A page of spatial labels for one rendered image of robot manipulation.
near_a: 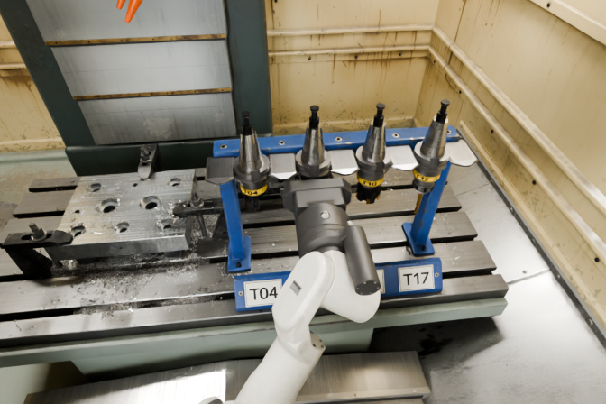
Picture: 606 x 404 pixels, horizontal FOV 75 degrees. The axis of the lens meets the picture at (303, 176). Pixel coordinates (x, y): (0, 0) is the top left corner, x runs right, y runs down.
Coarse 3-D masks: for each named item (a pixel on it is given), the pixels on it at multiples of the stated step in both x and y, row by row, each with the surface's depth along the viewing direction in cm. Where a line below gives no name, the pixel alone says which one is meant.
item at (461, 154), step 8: (448, 144) 75; (456, 144) 75; (464, 144) 75; (456, 152) 73; (464, 152) 73; (472, 152) 73; (448, 160) 72; (456, 160) 72; (464, 160) 72; (472, 160) 72
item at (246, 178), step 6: (264, 156) 71; (234, 162) 70; (264, 162) 70; (234, 168) 68; (240, 168) 68; (264, 168) 68; (240, 174) 68; (246, 174) 67; (252, 174) 68; (258, 174) 69; (264, 174) 69; (240, 180) 69; (246, 180) 69; (252, 180) 69; (258, 180) 70; (264, 180) 69
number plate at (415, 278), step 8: (432, 264) 86; (400, 272) 85; (408, 272) 85; (416, 272) 85; (424, 272) 85; (432, 272) 86; (400, 280) 85; (408, 280) 85; (416, 280) 85; (424, 280) 86; (432, 280) 86; (400, 288) 85; (408, 288) 85; (416, 288) 85; (424, 288) 86; (432, 288) 86
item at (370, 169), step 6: (360, 150) 72; (360, 156) 71; (390, 156) 71; (360, 162) 70; (366, 162) 70; (372, 162) 70; (378, 162) 70; (384, 162) 70; (360, 168) 71; (366, 168) 70; (372, 168) 69; (378, 168) 71; (384, 168) 70; (366, 174) 71; (372, 174) 70
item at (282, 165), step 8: (280, 152) 73; (288, 152) 73; (272, 160) 72; (280, 160) 72; (288, 160) 72; (272, 168) 70; (280, 168) 70; (288, 168) 70; (296, 168) 70; (272, 176) 69; (280, 176) 68; (288, 176) 68
